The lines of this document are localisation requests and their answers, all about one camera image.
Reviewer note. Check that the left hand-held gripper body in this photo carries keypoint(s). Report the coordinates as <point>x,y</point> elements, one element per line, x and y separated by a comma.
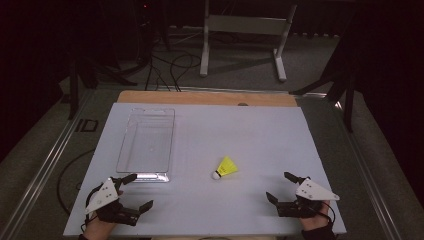
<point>105,195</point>

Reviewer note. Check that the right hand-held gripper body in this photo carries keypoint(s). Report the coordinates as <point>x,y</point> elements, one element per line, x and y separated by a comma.
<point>311,190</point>

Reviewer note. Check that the clear plastic tray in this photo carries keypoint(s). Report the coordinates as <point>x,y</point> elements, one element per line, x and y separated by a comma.
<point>146,143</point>

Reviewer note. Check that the yellow shuttlecock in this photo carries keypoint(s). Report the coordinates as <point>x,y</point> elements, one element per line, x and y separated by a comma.
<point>226,167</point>

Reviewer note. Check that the person's right hand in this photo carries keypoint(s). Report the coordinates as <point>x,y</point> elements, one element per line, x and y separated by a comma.
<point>316,221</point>

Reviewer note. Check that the person's left hand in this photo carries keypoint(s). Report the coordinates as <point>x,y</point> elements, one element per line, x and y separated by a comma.
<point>98,228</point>

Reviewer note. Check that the white board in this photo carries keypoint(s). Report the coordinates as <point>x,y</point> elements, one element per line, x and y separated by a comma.
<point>233,140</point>

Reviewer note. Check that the black stand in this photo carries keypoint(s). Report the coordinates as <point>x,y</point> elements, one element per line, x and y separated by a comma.
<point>87,75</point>
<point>345,80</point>

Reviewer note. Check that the wooden table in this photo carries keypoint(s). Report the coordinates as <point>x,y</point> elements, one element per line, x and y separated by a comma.
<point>206,98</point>

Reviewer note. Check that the white metal stand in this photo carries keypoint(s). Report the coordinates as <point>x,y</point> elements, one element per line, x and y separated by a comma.
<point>245,25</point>

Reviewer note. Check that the metal floor rail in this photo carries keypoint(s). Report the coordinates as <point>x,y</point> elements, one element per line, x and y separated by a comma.
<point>368,180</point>
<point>43,170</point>

